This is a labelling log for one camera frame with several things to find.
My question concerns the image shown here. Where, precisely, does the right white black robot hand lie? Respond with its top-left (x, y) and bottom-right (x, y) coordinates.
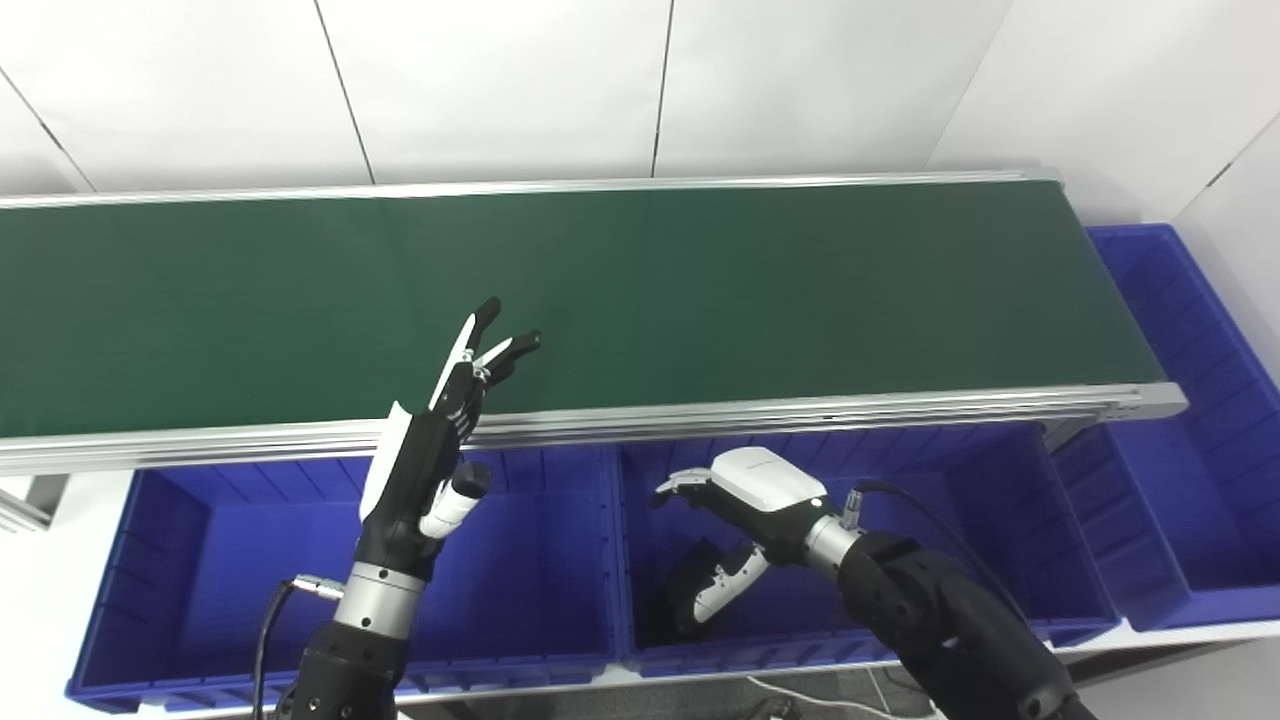
top-left (654, 446), bottom-right (861, 627)

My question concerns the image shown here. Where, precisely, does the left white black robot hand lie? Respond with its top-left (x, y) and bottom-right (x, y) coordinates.
top-left (356, 297), bottom-right (543, 583)

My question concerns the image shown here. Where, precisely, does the black cylinder block part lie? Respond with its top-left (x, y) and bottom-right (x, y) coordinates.
top-left (664, 540), bottom-right (743, 637)

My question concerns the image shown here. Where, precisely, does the green conveyor belt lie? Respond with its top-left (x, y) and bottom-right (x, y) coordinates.
top-left (0, 168), bottom-right (1189, 477)
top-left (0, 180), bottom-right (1167, 439)

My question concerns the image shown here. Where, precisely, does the blue plastic bin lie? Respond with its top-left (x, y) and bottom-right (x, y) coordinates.
top-left (1050, 224), bottom-right (1280, 632)
top-left (65, 446), bottom-right (627, 714)
top-left (612, 424), bottom-right (1123, 680)

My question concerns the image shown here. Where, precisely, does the aluminium conveyor leg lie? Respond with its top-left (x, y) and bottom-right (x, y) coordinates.
top-left (0, 474), bottom-right (73, 533)
top-left (1040, 417), bottom-right (1103, 453)

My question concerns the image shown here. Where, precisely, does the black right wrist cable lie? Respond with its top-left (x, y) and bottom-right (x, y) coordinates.
top-left (844, 479), bottom-right (1033, 623)

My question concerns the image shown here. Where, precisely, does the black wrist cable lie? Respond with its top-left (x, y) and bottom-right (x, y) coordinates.
top-left (250, 573), bottom-right (347, 720)
top-left (844, 479), bottom-right (1033, 623)

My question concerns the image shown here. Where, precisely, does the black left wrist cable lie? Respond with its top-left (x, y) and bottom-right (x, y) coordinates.
top-left (250, 573), bottom-right (347, 720)

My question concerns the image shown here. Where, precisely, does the white floor cable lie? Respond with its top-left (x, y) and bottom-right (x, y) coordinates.
top-left (744, 674), bottom-right (943, 720)

